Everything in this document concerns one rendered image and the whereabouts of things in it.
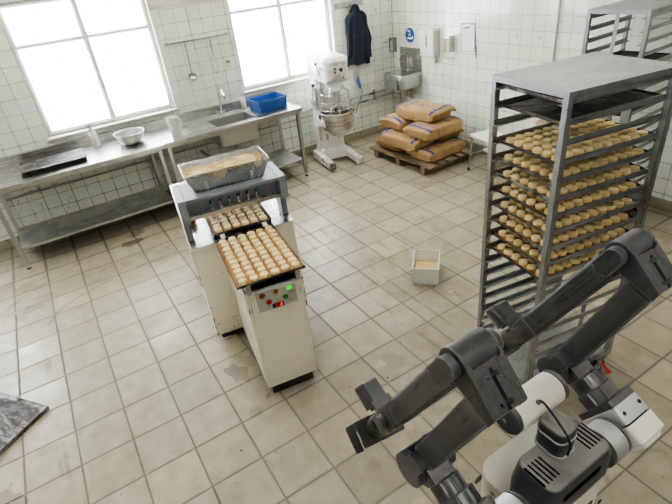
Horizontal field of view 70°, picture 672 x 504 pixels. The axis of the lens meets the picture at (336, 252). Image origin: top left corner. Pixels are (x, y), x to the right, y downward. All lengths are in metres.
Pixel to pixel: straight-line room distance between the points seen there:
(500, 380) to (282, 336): 2.29
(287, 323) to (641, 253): 2.20
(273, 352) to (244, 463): 0.64
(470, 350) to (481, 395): 0.07
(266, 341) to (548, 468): 2.11
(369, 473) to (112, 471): 1.48
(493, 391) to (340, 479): 2.13
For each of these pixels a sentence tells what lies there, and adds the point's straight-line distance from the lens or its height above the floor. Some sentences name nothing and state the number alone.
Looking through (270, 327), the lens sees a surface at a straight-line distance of 2.90.
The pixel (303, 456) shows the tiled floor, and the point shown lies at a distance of 2.95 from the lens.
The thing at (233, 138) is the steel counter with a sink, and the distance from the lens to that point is 5.91.
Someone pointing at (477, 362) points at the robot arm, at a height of 1.84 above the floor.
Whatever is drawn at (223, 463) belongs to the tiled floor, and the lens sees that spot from 3.05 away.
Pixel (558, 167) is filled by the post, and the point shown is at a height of 1.50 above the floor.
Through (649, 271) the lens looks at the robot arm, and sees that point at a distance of 1.06.
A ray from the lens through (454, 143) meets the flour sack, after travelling 6.31.
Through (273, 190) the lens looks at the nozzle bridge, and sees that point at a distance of 3.36.
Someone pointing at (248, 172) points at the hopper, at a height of 1.24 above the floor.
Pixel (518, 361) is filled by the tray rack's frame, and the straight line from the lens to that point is 3.22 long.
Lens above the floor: 2.37
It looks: 31 degrees down
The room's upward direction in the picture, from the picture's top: 7 degrees counter-clockwise
